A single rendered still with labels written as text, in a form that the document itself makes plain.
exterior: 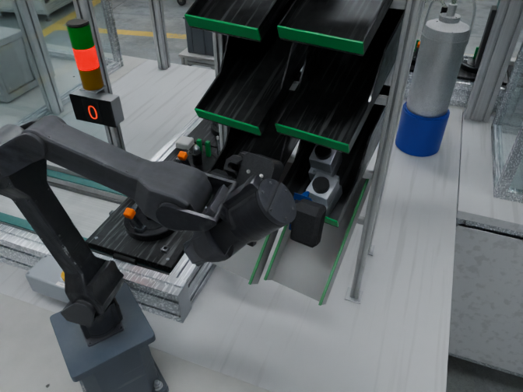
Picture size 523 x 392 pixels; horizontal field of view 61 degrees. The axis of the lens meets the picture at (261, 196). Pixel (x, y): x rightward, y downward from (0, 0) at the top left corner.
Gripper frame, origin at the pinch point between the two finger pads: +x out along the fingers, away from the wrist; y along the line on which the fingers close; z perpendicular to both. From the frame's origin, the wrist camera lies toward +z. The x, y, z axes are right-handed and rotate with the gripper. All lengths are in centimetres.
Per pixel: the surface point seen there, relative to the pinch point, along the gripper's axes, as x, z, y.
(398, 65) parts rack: 19.7, 19.0, -8.9
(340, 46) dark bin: 5.5, 22.1, -3.7
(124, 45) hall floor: 304, -51, 342
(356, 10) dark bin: 12.3, 26.5, -2.8
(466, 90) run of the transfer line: 146, -3, -10
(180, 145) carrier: 49, -20, 59
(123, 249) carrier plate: 9, -32, 43
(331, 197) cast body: 13.6, -4.3, -4.1
